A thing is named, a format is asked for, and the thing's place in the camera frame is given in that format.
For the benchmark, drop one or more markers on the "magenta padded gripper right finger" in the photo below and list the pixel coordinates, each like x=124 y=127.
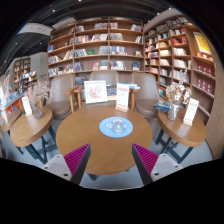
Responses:
x=151 y=166

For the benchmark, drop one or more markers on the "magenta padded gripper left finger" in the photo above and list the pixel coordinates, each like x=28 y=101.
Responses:
x=70 y=167

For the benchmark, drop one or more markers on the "grey computer mouse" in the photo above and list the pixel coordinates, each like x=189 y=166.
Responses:
x=118 y=127

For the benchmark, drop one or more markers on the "stack of books on chair arm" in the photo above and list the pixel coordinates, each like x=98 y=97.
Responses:
x=133 y=86

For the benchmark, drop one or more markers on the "round blue mouse pad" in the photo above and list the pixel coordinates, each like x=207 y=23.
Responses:
x=105 y=127

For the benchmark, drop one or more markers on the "round wooden right table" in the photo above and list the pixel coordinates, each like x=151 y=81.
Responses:
x=188 y=135

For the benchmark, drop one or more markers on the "round wooden table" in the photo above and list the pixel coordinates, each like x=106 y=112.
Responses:
x=188 y=135
x=27 y=129
x=108 y=155

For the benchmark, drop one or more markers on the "round wooden centre table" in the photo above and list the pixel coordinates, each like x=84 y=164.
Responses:
x=108 y=155

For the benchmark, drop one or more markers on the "round wooden left table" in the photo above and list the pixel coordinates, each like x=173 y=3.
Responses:
x=27 y=129

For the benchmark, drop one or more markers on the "books on right table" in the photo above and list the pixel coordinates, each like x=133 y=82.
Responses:
x=165 y=107

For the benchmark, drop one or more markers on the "white sign on right table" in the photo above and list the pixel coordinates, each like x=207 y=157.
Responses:
x=190 y=111

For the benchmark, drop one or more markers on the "white sign on table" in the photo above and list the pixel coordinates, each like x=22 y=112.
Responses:
x=26 y=106
x=190 y=111

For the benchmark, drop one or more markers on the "beige left armchair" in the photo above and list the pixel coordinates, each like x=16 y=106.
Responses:
x=59 y=100

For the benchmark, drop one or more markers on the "beige armchair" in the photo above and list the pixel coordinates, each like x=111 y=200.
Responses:
x=147 y=96
x=59 y=100
x=111 y=77

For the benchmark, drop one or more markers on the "beige right armchair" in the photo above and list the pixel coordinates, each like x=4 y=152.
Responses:
x=147 y=96

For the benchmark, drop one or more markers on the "white sign on left table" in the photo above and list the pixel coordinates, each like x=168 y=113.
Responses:
x=26 y=106

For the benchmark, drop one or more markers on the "vase with dried white flowers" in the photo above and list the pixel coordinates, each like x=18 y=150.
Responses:
x=178 y=95

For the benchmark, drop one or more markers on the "white framed red art print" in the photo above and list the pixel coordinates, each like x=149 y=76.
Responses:
x=95 y=91

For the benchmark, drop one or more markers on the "vase with dried pink branches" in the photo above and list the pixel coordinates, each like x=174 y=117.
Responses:
x=35 y=93

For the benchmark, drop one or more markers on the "white sign on wooden stand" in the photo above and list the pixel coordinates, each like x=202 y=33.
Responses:
x=122 y=97

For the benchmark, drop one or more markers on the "beige middle armchair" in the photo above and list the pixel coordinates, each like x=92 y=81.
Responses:
x=111 y=77

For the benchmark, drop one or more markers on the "far left bookshelf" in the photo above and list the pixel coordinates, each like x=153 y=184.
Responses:
x=23 y=76

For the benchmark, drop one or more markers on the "wooden right bookshelf with books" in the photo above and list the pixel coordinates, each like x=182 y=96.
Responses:
x=170 y=47

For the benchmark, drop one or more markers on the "wooden bookshelf with books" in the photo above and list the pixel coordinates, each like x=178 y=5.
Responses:
x=97 y=44
x=170 y=47

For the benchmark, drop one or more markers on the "wooden back bookshelf with books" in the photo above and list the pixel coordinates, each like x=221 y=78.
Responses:
x=97 y=44

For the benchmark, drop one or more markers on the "yellow poster on shelf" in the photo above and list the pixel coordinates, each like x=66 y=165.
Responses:
x=202 y=44

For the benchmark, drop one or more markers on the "white ceiling air unit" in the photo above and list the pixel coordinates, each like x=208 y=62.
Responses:
x=35 y=28

